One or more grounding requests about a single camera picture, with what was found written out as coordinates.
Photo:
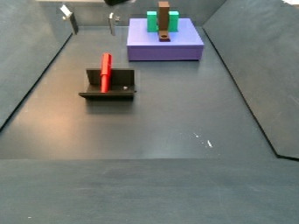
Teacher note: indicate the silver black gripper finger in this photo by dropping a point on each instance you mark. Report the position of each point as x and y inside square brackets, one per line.
[112, 21]
[68, 16]

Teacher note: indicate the purple base board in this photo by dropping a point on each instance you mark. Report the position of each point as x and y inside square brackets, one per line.
[145, 48]

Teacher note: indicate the green block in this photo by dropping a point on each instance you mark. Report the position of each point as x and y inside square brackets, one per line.
[152, 21]

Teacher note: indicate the brown upright slotted block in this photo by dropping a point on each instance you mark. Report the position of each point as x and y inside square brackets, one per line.
[163, 21]

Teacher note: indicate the black angled bracket holder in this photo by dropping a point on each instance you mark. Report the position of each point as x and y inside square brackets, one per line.
[121, 85]

